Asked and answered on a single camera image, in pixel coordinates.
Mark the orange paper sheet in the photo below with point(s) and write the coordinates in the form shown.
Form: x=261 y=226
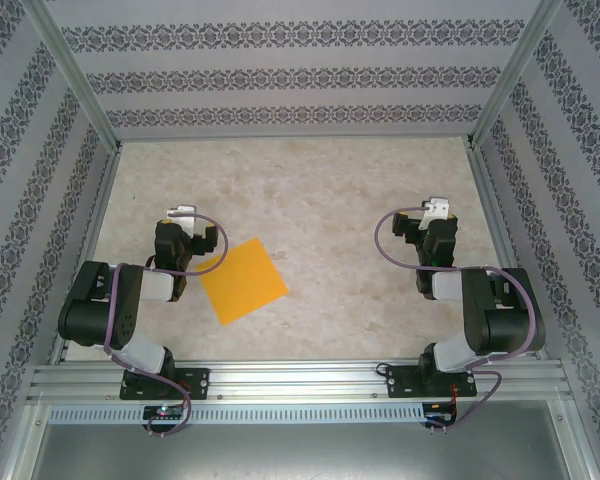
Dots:
x=242 y=285

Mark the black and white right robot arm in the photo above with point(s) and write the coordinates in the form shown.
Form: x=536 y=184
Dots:
x=510 y=320

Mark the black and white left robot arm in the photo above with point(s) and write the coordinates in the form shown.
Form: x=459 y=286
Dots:
x=90 y=310

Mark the left controller circuit board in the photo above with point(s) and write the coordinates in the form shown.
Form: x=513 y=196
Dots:
x=162 y=411

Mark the controller circuit board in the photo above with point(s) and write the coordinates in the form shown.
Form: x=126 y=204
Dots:
x=162 y=411
x=437 y=412

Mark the right controller circuit board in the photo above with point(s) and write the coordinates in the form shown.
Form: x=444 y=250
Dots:
x=437 y=412

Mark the grey metal panel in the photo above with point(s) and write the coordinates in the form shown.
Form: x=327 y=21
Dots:
x=300 y=455

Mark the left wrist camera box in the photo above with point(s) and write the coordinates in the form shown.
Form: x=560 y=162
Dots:
x=182 y=214

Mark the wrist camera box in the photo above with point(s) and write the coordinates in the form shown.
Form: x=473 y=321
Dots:
x=182 y=214
x=435 y=210

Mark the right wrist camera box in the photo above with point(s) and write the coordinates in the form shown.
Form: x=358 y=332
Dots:
x=435 y=210

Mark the aluminium side rail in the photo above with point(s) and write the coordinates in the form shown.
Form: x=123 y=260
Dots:
x=505 y=250
x=87 y=250

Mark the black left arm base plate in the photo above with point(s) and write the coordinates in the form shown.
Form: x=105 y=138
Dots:
x=197 y=382

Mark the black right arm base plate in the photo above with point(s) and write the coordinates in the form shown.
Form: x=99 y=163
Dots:
x=402 y=382

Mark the aluminium frame post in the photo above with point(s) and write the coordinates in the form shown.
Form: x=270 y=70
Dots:
x=515 y=70
x=75 y=75

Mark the aluminium mounting rail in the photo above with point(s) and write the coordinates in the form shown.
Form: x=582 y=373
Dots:
x=300 y=380

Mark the aluminium frame profile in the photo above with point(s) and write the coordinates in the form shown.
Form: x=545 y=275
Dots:
x=25 y=445
x=575 y=445

